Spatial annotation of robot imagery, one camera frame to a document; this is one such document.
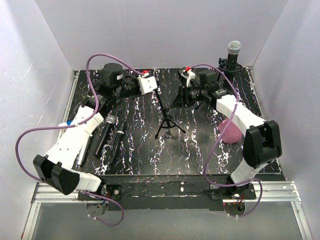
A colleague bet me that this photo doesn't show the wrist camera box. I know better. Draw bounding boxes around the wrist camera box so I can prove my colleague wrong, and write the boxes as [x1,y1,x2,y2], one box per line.
[137,70,158,95]
[181,66,196,88]

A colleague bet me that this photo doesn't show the tall black foam microphone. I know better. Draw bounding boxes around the tall black foam microphone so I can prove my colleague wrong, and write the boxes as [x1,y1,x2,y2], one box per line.
[109,121,128,166]

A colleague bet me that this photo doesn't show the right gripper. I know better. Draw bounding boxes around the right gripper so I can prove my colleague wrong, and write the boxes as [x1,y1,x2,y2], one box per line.
[169,83,207,109]

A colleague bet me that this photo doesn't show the pink wedge block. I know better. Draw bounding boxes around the pink wedge block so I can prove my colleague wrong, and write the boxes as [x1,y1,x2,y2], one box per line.
[218,118,243,144]

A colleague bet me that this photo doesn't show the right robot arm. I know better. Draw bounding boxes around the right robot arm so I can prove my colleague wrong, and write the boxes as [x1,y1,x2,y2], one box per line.
[171,67,282,199]

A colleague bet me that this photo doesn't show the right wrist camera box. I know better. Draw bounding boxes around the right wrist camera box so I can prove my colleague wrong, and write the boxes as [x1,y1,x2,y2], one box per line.
[181,66,196,88]

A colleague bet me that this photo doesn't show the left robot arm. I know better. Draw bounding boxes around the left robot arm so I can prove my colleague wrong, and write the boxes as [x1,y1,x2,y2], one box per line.
[33,63,143,200]

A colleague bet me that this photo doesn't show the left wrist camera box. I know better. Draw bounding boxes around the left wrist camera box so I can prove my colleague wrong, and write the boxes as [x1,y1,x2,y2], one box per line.
[137,70,158,95]

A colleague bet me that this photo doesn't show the aluminium frame rail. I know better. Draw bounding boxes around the aluminium frame rail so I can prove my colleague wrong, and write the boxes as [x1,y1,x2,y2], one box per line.
[21,69,313,240]

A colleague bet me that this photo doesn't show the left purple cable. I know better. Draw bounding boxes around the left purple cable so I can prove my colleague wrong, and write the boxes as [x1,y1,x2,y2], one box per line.
[14,52,148,226]

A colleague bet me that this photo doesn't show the right shock mount stand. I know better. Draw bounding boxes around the right shock mount stand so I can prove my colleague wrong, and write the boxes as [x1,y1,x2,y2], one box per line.
[194,57,243,111]

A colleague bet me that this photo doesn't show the black tripod stand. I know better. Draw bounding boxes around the black tripod stand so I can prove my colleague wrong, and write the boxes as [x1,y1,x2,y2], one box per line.
[154,89,186,139]

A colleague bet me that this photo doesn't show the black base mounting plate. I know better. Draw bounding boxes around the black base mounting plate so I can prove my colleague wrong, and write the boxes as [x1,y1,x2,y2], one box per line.
[77,173,257,212]

